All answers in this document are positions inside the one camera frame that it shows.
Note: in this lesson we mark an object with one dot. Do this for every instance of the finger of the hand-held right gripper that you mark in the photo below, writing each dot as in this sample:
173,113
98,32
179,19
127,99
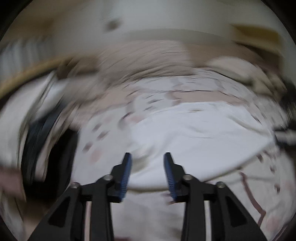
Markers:
285,138

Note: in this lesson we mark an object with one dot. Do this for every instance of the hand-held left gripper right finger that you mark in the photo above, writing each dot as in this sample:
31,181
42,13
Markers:
170,178

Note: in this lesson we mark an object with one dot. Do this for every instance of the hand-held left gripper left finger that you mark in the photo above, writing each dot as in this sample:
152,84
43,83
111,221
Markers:
126,176

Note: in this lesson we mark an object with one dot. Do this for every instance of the white t-shirt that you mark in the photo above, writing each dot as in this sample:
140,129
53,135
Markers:
196,143

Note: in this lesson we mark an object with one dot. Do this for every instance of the stack of folded clothes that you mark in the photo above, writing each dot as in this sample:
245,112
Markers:
37,134

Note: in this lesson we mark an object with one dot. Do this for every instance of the bear printed bed sheet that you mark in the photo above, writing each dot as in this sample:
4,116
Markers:
231,208

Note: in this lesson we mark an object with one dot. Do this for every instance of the white fluffy pillow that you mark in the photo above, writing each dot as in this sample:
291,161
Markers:
229,68

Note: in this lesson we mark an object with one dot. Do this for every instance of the cream cabinet shelf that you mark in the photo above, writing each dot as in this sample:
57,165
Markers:
256,37

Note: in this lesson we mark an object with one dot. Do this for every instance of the large textured beige pillow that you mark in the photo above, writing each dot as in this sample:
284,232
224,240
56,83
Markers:
148,60

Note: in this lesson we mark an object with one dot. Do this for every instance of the wooden headboard shelf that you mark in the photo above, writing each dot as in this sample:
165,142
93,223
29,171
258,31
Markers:
25,76

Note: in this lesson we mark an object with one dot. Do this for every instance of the grey curtain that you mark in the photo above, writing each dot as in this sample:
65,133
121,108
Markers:
20,54

